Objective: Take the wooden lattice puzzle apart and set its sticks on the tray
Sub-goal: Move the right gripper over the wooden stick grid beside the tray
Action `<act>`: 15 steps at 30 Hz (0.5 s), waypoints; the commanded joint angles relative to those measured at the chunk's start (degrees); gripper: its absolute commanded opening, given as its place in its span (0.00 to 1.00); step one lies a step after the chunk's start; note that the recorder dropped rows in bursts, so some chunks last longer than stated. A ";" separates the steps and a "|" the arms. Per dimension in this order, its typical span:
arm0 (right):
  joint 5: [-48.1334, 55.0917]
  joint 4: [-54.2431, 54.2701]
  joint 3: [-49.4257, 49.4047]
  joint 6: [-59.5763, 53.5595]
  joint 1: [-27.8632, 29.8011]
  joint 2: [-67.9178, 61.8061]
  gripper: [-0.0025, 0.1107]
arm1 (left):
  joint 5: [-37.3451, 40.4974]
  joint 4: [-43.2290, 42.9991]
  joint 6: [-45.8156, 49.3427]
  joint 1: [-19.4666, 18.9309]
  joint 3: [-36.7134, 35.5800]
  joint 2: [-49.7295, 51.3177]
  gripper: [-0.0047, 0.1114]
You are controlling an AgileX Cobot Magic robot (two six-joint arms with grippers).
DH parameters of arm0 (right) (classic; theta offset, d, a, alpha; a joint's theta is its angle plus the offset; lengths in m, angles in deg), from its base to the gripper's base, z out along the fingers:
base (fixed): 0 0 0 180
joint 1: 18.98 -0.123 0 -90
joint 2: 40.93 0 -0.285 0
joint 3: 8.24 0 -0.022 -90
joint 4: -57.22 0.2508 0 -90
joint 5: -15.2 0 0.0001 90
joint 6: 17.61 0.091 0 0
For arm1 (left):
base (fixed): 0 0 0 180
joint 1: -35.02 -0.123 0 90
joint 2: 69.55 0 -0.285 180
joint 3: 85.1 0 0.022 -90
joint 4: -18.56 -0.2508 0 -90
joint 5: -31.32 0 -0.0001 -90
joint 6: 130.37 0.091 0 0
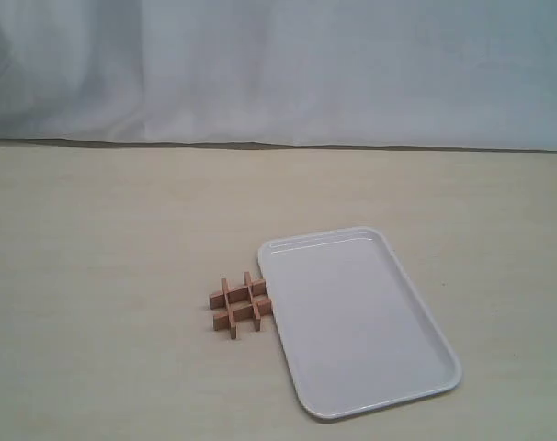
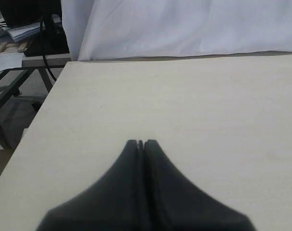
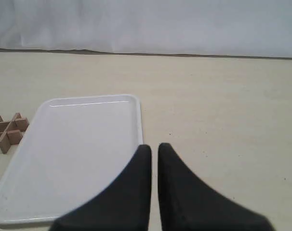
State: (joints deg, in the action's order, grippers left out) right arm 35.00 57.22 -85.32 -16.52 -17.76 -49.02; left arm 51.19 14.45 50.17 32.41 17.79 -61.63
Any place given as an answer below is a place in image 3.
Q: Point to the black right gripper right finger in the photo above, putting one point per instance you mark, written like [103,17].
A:
[186,203]

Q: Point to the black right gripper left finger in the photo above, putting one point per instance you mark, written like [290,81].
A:
[123,206]

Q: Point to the white plastic tray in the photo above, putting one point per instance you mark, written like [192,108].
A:
[72,150]

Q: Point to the white backdrop cloth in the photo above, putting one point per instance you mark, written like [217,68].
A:
[261,28]

